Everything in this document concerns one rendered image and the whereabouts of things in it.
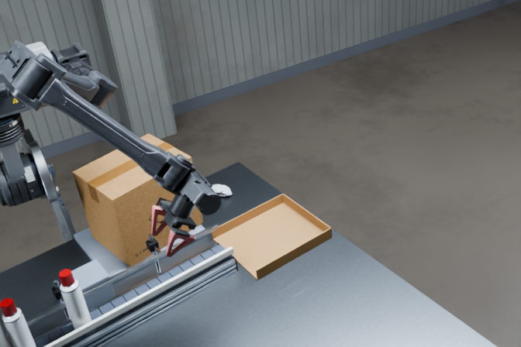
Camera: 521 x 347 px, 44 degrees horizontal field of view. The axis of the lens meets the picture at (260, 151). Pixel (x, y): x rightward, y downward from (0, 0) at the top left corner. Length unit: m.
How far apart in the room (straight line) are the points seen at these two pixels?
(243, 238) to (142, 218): 0.35
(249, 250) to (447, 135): 2.40
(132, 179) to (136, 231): 0.16
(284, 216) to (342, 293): 0.41
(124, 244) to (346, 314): 0.71
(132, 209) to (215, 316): 0.41
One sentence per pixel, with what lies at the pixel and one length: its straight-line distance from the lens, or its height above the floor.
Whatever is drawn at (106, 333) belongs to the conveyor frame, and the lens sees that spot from 1.93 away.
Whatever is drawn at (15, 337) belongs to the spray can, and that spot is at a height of 0.99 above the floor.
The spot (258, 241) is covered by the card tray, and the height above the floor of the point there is 0.83.
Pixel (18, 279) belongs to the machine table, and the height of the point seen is 0.83.
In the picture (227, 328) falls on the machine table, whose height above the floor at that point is 0.83.
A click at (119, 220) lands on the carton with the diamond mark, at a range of 2.01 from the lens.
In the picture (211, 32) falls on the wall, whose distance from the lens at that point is 4.65.
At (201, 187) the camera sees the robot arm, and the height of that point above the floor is 1.34.
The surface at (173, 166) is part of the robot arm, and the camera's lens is 1.54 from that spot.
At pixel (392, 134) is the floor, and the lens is 4.27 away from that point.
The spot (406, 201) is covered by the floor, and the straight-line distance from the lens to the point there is 3.68.
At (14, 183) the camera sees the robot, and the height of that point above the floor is 1.17.
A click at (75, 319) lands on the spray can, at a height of 0.94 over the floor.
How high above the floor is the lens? 2.22
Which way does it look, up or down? 32 degrees down
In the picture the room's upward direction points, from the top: 7 degrees counter-clockwise
